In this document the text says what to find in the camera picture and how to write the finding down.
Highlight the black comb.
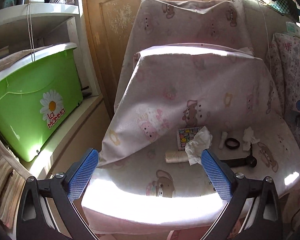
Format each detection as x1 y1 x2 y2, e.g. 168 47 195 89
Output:
221 144 257 168

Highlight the black hair tie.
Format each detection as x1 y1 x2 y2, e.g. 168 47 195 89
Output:
224 138 241 151

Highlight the small white plastic tube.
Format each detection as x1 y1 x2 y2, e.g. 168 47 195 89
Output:
218 132 228 150

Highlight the small white tissue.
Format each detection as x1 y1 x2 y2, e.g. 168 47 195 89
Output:
243 127 260 151

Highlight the cream thread spool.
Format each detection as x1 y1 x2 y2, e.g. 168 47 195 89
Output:
165 151 189 164

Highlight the colourful cartoon small box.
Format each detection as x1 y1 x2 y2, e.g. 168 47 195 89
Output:
177 127 202 151

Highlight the red patterned white quilt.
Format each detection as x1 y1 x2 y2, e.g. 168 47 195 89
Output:
266 33 300 148

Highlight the pink cartoon print bedsheet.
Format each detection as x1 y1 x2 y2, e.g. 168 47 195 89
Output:
81 114 300 235

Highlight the front pink cartoon pillow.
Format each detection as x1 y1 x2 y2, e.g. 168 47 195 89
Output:
100 43 282 165

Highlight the pink cartoon pillow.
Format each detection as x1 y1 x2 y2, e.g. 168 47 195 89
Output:
100 43 282 165
114 0 254 108

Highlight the green plastic storage bin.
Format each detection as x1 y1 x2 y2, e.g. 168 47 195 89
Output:
0 42 83 162

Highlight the white shelf unit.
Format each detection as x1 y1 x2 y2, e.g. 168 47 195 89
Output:
0 2 111 240

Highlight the wooden door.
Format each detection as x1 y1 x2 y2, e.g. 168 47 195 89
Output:
82 0 211 116

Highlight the back pink cartoon pillow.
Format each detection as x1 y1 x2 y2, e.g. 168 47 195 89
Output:
114 0 254 108

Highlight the white wall cable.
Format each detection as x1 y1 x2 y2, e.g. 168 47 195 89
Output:
256 0 274 75

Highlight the white hanging cord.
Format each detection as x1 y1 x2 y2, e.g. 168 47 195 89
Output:
26 3 36 62

